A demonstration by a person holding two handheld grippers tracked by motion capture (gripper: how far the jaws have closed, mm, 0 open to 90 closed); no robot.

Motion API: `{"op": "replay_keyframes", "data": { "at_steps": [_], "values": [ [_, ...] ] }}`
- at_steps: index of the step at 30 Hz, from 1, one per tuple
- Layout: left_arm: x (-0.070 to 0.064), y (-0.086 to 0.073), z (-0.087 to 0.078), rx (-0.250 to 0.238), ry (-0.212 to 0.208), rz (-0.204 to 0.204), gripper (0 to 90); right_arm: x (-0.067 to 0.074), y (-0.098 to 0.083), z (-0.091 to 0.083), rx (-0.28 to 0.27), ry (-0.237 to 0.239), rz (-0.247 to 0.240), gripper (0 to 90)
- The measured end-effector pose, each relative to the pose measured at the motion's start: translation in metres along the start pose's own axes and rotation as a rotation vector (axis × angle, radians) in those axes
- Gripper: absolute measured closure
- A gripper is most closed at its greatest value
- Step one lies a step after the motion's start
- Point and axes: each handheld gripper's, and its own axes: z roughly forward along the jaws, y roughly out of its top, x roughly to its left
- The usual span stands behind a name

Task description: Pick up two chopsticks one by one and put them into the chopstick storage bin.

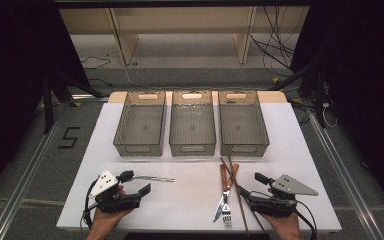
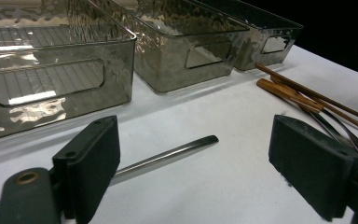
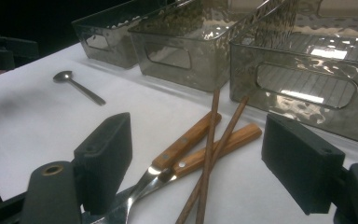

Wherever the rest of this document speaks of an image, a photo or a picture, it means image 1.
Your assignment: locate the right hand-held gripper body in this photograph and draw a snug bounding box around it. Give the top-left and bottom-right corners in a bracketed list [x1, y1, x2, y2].
[247, 173, 319, 219]

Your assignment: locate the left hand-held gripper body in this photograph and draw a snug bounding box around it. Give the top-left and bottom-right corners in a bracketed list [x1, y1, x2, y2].
[86, 169, 142, 215]

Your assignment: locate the metal spoon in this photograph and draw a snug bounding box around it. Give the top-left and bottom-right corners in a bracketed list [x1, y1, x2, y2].
[131, 174, 176, 184]

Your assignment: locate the wooden handled fork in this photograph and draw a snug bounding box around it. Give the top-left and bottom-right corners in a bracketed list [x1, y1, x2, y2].
[219, 163, 233, 229]

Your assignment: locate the wooden handled knife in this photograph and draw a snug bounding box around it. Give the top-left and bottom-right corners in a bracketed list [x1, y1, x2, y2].
[212, 162, 240, 224]

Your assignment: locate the smoky transparent plastic bin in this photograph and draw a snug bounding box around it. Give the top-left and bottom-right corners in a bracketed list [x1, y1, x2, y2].
[112, 90, 167, 158]
[168, 89, 217, 157]
[217, 89, 270, 158]

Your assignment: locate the person's left hand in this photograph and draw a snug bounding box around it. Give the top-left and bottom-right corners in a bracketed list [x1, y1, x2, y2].
[91, 209, 129, 235]

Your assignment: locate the person's right hand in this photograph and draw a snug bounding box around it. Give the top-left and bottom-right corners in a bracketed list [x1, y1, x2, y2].
[259, 212, 303, 240]

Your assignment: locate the black metal stand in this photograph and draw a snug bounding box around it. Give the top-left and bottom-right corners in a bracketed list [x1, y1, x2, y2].
[41, 69, 105, 134]
[268, 58, 329, 129]

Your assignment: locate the light wooden shelf unit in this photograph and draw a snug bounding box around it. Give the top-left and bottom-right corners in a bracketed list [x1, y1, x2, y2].
[59, 6, 311, 66]

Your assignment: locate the dark curtain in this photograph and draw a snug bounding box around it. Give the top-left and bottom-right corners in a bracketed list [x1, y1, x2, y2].
[289, 0, 384, 214]
[0, 0, 91, 206]

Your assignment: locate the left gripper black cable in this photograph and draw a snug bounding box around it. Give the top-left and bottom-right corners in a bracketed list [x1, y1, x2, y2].
[80, 178, 102, 232]

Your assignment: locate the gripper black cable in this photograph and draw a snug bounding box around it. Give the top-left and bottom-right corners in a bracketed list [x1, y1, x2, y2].
[80, 178, 102, 232]
[249, 190, 318, 240]

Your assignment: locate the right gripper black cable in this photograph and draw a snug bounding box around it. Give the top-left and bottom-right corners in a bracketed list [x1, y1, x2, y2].
[249, 190, 318, 240]

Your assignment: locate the long metal floor rail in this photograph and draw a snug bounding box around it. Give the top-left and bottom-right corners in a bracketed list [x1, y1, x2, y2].
[0, 106, 68, 240]
[308, 113, 384, 240]

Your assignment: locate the thin white looped cable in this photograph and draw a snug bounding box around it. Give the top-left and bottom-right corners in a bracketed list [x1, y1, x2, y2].
[322, 106, 338, 129]

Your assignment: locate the short metal floor rail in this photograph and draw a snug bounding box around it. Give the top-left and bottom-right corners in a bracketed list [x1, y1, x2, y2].
[70, 94, 111, 102]

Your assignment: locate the short black floor cable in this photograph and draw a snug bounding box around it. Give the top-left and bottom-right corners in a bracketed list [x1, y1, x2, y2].
[87, 78, 114, 88]

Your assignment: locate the black looped floor cable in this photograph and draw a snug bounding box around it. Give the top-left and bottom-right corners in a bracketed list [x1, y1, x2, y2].
[80, 55, 112, 70]

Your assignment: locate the bundle of black cables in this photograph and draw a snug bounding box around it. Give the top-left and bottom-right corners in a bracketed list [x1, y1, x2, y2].
[250, 5, 303, 78]

